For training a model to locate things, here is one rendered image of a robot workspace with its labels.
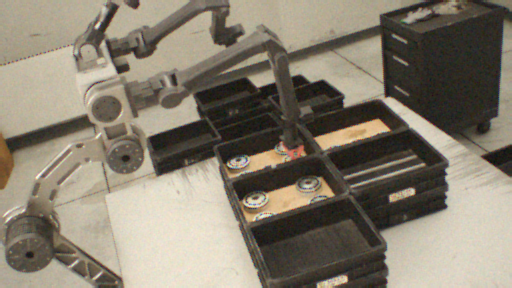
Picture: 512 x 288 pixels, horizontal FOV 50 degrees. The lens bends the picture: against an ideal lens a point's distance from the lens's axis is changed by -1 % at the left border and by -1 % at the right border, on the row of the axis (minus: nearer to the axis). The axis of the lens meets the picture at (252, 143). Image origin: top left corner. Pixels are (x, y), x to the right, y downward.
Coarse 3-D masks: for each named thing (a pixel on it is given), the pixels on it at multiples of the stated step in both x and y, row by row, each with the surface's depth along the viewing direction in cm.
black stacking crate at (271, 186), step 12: (288, 168) 220; (300, 168) 221; (312, 168) 223; (324, 168) 218; (252, 180) 218; (264, 180) 220; (276, 180) 221; (288, 180) 223; (336, 180) 206; (240, 192) 219; (336, 192) 210
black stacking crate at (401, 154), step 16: (368, 144) 224; (384, 144) 226; (400, 144) 228; (416, 144) 224; (336, 160) 224; (352, 160) 226; (368, 160) 228; (384, 160) 228; (416, 160) 224; (432, 160) 213; (368, 176) 220; (432, 176) 205; (384, 192) 202; (416, 192) 206; (368, 208) 204
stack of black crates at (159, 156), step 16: (176, 128) 335; (192, 128) 338; (208, 128) 341; (160, 144) 336; (176, 144) 339; (192, 144) 335; (208, 144) 314; (160, 160) 308; (176, 160) 313; (192, 160) 316
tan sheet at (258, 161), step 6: (270, 150) 249; (252, 156) 248; (258, 156) 247; (264, 156) 246; (270, 156) 245; (252, 162) 244; (258, 162) 243; (264, 162) 242; (270, 162) 241; (276, 162) 240; (252, 168) 240; (258, 168) 239; (228, 174) 239; (234, 174) 238
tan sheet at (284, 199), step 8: (272, 192) 222; (280, 192) 221; (288, 192) 220; (296, 192) 219; (320, 192) 217; (328, 192) 216; (272, 200) 218; (280, 200) 217; (288, 200) 216; (296, 200) 215; (304, 200) 214; (272, 208) 213; (280, 208) 213; (288, 208) 212; (248, 216) 212
